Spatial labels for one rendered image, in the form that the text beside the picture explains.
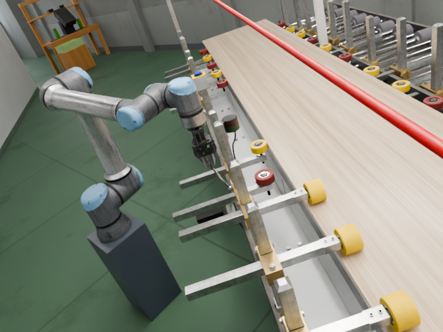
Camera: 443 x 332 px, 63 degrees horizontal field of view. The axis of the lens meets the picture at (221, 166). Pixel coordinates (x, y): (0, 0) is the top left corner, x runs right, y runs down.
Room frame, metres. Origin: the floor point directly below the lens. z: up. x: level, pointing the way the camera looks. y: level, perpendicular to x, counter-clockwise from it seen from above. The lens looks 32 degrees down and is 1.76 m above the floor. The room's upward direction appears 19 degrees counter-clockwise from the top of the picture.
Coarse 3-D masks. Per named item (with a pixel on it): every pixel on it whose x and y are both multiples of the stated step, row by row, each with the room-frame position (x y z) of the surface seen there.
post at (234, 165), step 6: (234, 162) 1.01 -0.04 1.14; (234, 168) 1.00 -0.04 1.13; (240, 168) 1.00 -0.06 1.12; (234, 174) 1.00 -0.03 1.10; (240, 174) 1.00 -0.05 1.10; (234, 180) 1.00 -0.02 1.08; (240, 180) 1.00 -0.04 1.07; (240, 186) 1.00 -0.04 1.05; (246, 186) 1.00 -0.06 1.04; (240, 192) 1.00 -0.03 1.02; (246, 192) 1.00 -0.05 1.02; (240, 198) 1.00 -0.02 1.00; (246, 198) 1.00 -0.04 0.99; (252, 234) 1.00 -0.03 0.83
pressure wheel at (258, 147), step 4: (256, 140) 1.51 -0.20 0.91; (260, 140) 1.50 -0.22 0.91; (264, 140) 1.49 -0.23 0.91; (252, 144) 1.49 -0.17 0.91; (256, 144) 1.48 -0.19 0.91; (260, 144) 1.47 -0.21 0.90; (264, 144) 1.45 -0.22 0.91; (252, 148) 1.46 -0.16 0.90; (256, 148) 1.44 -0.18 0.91; (260, 148) 1.44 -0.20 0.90; (264, 148) 1.44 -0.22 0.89; (252, 152) 1.47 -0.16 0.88; (256, 152) 1.45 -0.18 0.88; (260, 152) 1.44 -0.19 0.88
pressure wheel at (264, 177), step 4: (256, 172) 1.26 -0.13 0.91; (260, 172) 1.25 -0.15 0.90; (264, 172) 1.24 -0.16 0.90; (268, 172) 1.23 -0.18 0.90; (272, 172) 1.22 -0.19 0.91; (256, 176) 1.23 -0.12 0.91; (260, 176) 1.23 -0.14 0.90; (264, 176) 1.22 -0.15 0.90; (268, 176) 1.20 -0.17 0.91; (272, 176) 1.20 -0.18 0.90; (256, 180) 1.21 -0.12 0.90; (260, 180) 1.20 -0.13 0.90; (264, 180) 1.19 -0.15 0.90; (268, 180) 1.19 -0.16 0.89; (272, 180) 1.20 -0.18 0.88; (260, 184) 1.20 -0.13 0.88; (264, 184) 1.19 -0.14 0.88; (268, 184) 1.19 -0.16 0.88; (268, 192) 1.22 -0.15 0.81
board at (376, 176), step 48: (240, 48) 3.14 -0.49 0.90; (240, 96) 2.12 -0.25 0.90; (288, 96) 1.88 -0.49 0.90; (336, 96) 1.69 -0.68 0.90; (384, 96) 1.52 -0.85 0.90; (288, 144) 1.40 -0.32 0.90; (336, 144) 1.27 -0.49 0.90; (384, 144) 1.16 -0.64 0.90; (336, 192) 0.98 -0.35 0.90; (384, 192) 0.90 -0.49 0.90; (432, 192) 0.83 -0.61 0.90; (384, 240) 0.72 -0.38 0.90; (432, 240) 0.66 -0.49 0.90; (384, 288) 0.57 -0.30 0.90; (432, 288) 0.53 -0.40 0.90
